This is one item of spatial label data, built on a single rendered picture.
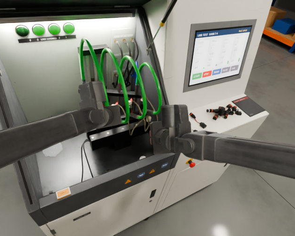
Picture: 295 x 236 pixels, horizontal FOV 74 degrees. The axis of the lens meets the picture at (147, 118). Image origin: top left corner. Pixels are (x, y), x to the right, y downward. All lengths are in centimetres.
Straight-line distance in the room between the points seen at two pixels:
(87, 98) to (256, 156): 41
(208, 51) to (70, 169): 93
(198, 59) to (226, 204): 145
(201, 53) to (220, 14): 20
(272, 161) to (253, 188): 195
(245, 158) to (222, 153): 4
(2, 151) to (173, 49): 82
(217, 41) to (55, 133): 95
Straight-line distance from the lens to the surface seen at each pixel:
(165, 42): 96
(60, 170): 110
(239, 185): 230
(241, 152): 43
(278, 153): 41
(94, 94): 56
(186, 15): 100
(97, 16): 100
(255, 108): 147
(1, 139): 37
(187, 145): 46
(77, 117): 46
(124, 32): 110
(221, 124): 122
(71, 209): 101
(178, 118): 50
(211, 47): 115
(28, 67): 108
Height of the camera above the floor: 176
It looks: 45 degrees down
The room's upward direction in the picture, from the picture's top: 10 degrees clockwise
